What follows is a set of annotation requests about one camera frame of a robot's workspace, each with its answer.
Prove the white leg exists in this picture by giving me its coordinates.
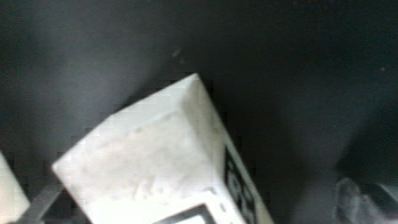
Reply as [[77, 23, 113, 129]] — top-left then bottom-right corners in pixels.
[[0, 153, 29, 224]]

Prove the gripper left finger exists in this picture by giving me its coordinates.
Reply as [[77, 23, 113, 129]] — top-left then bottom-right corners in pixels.
[[15, 180, 63, 224]]

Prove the white square tabletop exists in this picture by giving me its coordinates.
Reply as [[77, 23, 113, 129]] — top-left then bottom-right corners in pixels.
[[51, 75, 275, 224]]

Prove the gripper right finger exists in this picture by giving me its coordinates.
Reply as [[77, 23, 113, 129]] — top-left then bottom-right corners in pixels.
[[331, 178, 398, 224]]

